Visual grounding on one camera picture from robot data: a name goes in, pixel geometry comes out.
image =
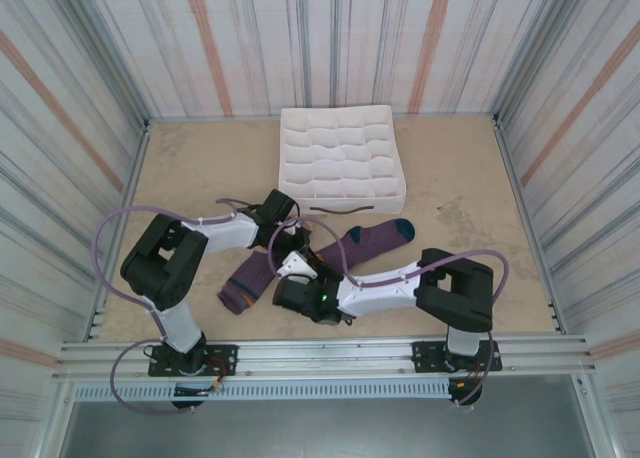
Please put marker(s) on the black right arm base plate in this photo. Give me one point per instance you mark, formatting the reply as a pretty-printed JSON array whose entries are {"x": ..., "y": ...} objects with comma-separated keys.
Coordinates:
[{"x": 425, "y": 353}]

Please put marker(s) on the white fabric divider box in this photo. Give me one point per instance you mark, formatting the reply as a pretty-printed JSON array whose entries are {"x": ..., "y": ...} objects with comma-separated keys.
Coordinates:
[{"x": 340, "y": 148}]

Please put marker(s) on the purple ribbed sock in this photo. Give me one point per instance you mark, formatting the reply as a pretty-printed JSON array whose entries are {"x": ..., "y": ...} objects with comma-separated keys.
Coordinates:
[
  {"x": 250, "y": 278},
  {"x": 380, "y": 238}
]

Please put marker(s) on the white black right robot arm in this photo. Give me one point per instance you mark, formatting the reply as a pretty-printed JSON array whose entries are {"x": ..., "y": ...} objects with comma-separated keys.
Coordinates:
[{"x": 380, "y": 293}]

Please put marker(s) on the aluminium mounting rail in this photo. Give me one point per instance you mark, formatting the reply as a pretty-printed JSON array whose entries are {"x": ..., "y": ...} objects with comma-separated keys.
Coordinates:
[{"x": 325, "y": 358}]

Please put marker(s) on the aluminium side frame rail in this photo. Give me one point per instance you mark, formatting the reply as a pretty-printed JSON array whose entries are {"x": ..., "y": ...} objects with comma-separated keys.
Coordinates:
[
  {"x": 530, "y": 228},
  {"x": 119, "y": 223}
]

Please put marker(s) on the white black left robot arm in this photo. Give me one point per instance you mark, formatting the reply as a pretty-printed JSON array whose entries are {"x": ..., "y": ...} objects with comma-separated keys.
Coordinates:
[{"x": 175, "y": 323}]

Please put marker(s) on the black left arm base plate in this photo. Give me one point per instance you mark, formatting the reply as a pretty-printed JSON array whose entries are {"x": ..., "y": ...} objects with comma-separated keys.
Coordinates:
[{"x": 225, "y": 353}]

